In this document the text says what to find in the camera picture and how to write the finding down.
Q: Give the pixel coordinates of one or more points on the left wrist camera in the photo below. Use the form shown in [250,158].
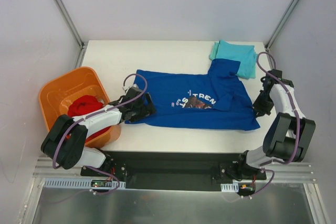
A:
[132,86]

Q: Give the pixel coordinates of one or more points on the white cable duct left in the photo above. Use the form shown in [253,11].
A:
[74,183]

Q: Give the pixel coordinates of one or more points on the aluminium frame post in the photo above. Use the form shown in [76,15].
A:
[281,24]
[69,22]

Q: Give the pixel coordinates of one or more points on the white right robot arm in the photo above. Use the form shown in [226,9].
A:
[290,134]

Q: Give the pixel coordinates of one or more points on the left aluminium frame post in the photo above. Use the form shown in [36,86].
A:
[69,22]

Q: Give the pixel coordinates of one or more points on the white cable duct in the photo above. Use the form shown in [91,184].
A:
[230,188]
[74,183]

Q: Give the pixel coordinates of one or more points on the aluminium front rail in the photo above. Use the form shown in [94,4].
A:
[301,173]

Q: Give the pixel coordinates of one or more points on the blue printed t-shirt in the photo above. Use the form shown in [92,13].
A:
[217,100]

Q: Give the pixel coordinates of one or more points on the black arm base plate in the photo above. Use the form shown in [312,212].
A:
[178,171]

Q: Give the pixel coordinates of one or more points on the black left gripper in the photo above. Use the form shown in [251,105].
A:
[144,105]

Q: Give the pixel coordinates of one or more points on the white cable duct right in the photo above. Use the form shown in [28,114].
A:
[230,188]

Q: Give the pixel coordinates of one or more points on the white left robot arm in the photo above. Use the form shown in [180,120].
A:
[65,142]

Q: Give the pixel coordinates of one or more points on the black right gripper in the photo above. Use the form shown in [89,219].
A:
[261,102]

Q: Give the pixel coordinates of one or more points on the red t-shirt in basket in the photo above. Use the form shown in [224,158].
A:
[84,105]

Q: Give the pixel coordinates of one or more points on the folded teal t-shirt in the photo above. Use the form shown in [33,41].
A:
[245,54]

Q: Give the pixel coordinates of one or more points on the right aluminium frame post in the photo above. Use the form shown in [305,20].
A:
[281,24]

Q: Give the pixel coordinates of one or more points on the orange plastic basket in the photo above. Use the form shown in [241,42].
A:
[57,95]

